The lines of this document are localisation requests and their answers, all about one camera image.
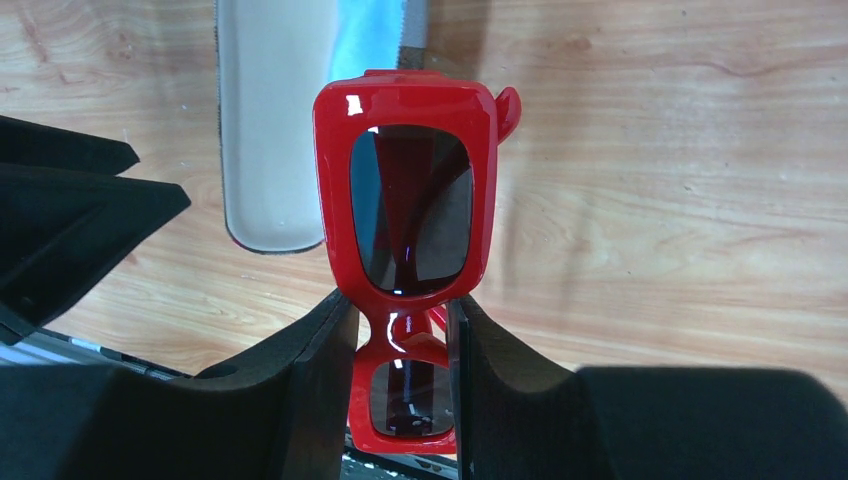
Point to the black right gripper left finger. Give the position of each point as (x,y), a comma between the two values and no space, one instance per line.
(277,410)

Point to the red sunglasses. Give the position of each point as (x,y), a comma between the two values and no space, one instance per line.
(407,171)

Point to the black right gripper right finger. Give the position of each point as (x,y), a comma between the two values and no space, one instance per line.
(520,415)

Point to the light blue cleaning cloth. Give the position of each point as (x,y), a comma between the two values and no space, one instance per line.
(368,37)

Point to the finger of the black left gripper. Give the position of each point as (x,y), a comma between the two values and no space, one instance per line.
(30,144)
(62,232)

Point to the beige plaid glasses case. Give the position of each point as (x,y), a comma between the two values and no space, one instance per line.
(273,59)

